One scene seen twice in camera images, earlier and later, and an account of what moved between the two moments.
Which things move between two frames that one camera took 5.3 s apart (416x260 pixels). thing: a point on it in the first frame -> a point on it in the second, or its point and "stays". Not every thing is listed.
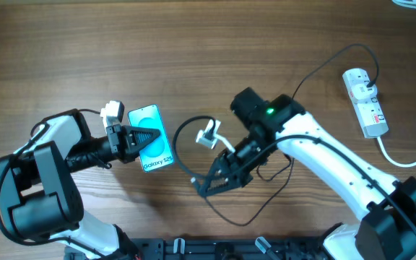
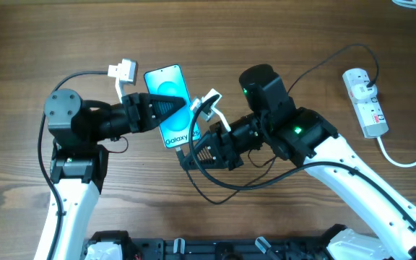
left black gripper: [123, 142] -> [142, 117]
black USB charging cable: [277, 193] -> [271, 173]
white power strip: [370, 115] stays
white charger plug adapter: [362, 92] stays
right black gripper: [235, 179] -> [222, 158]
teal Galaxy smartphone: [157, 154] -> [175, 129]
